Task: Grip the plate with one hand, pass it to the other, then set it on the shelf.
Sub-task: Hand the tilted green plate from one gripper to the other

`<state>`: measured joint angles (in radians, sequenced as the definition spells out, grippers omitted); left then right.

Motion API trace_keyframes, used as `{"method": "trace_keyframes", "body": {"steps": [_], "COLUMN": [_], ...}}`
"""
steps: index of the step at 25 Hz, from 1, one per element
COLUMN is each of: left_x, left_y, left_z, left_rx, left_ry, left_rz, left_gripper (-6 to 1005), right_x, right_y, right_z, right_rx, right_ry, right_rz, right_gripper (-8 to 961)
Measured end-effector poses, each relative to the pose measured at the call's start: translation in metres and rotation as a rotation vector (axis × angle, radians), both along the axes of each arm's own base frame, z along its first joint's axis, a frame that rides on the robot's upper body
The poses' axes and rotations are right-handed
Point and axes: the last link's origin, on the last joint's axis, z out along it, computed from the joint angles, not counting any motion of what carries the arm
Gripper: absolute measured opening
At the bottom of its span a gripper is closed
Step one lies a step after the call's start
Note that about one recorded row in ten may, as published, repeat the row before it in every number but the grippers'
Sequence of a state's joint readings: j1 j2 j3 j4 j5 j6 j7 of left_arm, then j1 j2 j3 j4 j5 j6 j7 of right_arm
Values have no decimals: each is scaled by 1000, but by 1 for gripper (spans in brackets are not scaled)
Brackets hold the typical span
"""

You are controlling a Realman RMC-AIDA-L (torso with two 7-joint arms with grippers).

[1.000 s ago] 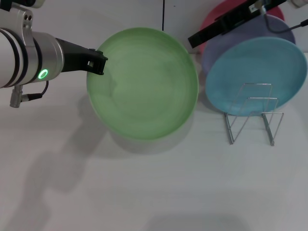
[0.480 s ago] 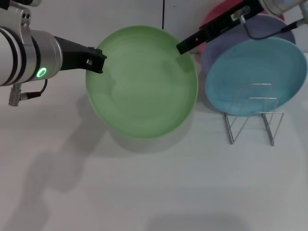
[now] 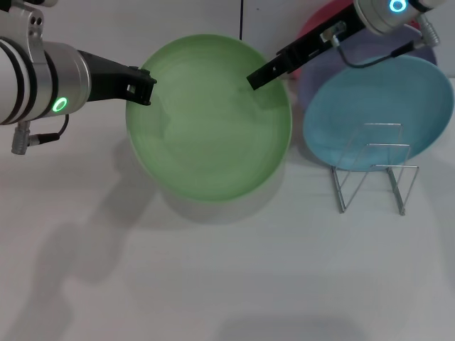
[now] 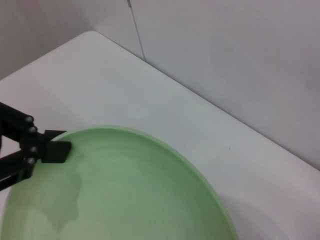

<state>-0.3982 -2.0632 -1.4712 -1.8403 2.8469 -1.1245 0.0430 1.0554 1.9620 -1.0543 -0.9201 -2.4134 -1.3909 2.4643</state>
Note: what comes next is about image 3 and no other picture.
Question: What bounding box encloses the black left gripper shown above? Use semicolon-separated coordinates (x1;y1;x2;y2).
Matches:
77;49;159;107

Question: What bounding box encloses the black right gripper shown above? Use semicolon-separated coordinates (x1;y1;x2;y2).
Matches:
245;6;368;92

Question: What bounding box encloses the green plate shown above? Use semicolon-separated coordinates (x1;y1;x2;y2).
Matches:
124;33;294;202

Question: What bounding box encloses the purple plate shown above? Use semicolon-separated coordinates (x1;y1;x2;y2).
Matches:
296;25;437;109

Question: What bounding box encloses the teal plate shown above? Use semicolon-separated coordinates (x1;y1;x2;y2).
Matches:
302;53;455;168

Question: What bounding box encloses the right arm connector cable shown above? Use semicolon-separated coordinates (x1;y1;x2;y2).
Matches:
321;12;442;69

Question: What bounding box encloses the arm connector cable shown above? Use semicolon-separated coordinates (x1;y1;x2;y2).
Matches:
321;12;442;69
10;113;70;156

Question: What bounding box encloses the left arm connector cable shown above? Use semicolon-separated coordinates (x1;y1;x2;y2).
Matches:
10;113;70;156

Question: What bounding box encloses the metal wire plate rack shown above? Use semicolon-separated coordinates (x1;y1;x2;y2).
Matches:
330;122;419;217

